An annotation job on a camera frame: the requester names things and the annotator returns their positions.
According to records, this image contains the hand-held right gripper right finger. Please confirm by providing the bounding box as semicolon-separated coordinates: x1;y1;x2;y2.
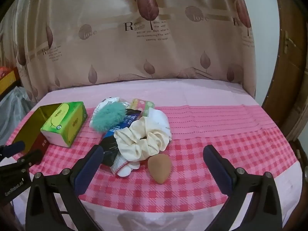
203;145;283;231

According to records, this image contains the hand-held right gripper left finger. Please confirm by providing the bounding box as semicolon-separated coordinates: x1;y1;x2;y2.
25;145;106;231

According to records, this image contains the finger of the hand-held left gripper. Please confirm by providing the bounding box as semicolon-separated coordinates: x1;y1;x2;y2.
14;149;43;174
0;141;26;160

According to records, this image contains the black and blue packet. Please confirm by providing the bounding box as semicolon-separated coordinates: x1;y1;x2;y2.
101;108;142;166

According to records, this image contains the white sock with pink trim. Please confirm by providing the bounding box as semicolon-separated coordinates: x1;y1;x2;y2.
111;153;140;177

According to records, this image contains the gold metal tin box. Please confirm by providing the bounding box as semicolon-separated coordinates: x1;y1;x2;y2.
11;103;63;164

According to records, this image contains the cream satin scrunchie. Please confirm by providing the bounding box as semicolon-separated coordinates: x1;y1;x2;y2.
114;116;172;162

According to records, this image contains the teal fluffy scrunchie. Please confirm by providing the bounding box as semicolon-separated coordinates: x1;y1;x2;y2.
92;102;127;133

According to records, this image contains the beige makeup sponge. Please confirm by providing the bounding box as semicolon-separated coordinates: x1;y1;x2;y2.
147;154;172;185

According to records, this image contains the white plastic packet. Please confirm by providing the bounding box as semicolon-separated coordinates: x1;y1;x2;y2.
90;97;127;128

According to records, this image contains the white fluffy cloth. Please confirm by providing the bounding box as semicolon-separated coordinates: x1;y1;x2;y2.
147;108;172;137

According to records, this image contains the striped pastel towel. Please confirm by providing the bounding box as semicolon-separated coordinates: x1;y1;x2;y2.
130;98;154;116

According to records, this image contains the pink checkered cloth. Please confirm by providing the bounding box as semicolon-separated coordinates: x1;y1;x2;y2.
12;105;299;201

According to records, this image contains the pale grey plastic bag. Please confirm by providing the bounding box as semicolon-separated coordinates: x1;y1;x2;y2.
0;87;34;145

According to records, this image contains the green tissue pack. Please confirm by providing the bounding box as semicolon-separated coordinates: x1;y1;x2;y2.
40;101;87;148

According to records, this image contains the red and yellow box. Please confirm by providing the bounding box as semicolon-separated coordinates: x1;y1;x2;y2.
0;66;17;97

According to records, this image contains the pink bed sheet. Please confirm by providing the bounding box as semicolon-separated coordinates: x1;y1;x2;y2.
10;78;304;231

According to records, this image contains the beige leaf print curtain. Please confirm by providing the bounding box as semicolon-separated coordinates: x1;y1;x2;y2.
0;0;258;104

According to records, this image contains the brown wooden door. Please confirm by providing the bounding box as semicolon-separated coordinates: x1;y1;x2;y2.
261;0;308;164

